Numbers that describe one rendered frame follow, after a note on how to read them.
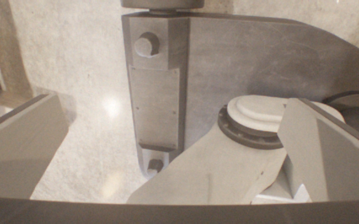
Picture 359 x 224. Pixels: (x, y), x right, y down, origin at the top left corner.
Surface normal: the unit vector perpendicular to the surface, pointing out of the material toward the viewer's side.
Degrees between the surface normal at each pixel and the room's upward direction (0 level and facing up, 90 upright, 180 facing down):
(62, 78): 0
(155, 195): 115
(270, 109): 90
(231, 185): 90
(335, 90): 0
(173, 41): 45
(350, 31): 0
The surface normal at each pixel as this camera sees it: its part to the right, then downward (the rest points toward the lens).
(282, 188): 0.02, -0.85
